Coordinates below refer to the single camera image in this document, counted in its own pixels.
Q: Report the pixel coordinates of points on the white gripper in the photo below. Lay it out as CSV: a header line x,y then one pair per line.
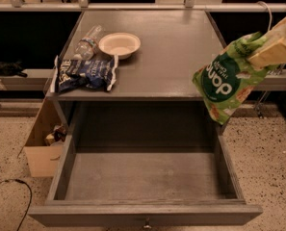
x,y
274,53

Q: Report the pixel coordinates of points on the green rice chip bag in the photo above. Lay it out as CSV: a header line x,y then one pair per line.
x,y
226,82

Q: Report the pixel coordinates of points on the grey cabinet counter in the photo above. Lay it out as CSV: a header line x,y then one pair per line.
x,y
154,93

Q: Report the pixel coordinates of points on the blue chip bag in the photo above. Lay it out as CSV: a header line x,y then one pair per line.
x,y
92,74

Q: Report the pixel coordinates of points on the open grey top drawer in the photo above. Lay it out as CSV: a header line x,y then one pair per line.
x,y
174,179

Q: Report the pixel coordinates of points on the metal drawer knob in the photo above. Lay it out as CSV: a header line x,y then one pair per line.
x,y
147,225

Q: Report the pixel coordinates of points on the white paper bowl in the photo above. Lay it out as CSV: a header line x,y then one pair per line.
x,y
121,44

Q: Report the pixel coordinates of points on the clear plastic water bottle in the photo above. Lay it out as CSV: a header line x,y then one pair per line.
x,y
87,46

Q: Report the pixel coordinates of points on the items inside cardboard box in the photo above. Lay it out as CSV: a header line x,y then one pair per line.
x,y
58,134

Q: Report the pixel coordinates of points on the cardboard box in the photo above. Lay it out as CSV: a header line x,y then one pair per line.
x,y
43,159

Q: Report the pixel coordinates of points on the black object on ledge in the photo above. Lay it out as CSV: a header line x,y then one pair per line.
x,y
12,69

